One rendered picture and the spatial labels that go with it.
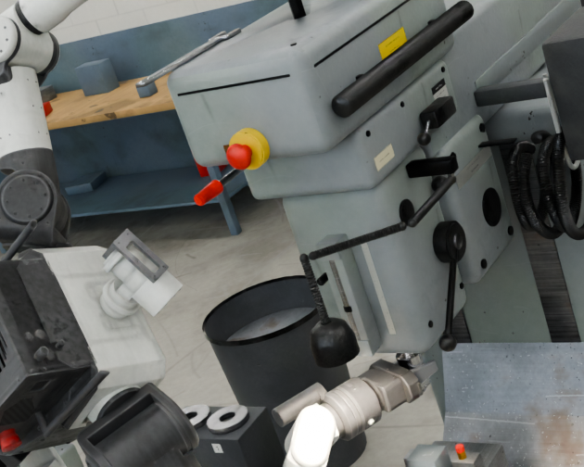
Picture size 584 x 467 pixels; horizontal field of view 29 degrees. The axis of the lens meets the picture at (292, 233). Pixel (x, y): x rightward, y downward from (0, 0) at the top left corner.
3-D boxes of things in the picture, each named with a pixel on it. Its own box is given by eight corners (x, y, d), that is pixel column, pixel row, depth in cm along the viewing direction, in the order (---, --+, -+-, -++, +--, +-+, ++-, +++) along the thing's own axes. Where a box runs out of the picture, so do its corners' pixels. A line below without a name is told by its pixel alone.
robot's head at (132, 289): (139, 331, 176) (171, 298, 171) (90, 286, 175) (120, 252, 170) (158, 310, 181) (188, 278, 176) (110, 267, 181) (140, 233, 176)
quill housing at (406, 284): (432, 359, 188) (376, 183, 177) (327, 359, 200) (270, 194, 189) (476, 302, 202) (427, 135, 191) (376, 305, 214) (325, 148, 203)
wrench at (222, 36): (150, 85, 167) (148, 81, 167) (131, 89, 170) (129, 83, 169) (241, 31, 185) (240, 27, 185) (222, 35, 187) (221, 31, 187)
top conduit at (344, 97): (355, 117, 161) (348, 94, 160) (330, 120, 164) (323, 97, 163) (476, 18, 195) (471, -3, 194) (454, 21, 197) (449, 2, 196)
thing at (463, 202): (482, 286, 200) (443, 150, 191) (364, 291, 214) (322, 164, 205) (521, 237, 214) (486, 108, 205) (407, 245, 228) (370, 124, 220)
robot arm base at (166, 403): (127, 522, 171) (111, 486, 162) (80, 465, 178) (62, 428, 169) (207, 460, 176) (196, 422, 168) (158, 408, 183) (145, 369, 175)
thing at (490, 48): (443, 172, 193) (411, 61, 187) (332, 184, 206) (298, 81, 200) (590, 23, 252) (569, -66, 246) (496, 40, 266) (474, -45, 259)
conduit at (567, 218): (580, 258, 196) (552, 147, 189) (494, 263, 206) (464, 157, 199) (612, 212, 210) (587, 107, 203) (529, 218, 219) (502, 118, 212)
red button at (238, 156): (249, 170, 165) (241, 145, 164) (228, 173, 168) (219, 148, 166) (261, 161, 168) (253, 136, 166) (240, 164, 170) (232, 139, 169)
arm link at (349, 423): (369, 422, 192) (315, 456, 187) (353, 443, 201) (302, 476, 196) (330, 368, 195) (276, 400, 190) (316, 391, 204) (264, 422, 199)
